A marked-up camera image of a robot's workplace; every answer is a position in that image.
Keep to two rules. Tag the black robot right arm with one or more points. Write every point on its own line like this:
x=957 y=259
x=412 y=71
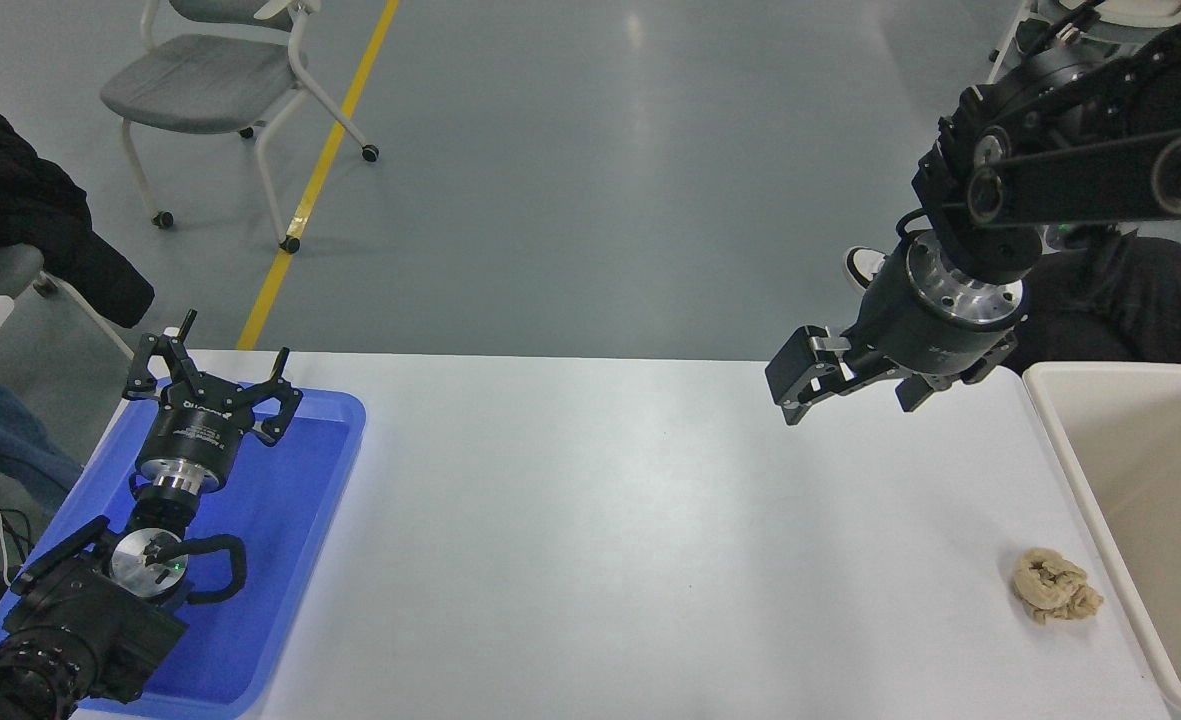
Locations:
x=1080 y=170

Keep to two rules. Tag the grey chair with white frame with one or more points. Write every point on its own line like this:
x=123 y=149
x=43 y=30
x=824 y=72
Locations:
x=200 y=80
x=1150 y=30

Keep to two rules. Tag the blue plastic tray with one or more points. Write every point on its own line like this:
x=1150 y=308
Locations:
x=280 y=520

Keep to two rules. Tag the crumpled tan paper ball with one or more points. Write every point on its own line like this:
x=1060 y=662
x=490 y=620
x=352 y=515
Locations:
x=1055 y=588

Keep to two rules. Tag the grey wheeled chair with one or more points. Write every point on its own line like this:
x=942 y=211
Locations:
x=10 y=268

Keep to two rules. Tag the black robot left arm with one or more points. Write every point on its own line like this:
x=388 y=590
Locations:
x=80 y=620

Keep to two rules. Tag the large pale bin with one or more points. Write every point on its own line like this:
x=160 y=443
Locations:
x=1150 y=500

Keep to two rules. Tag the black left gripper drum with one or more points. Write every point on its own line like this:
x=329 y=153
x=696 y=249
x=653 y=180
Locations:
x=198 y=425

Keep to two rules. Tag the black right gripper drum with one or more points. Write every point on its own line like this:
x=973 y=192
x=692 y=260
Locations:
x=915 y=330

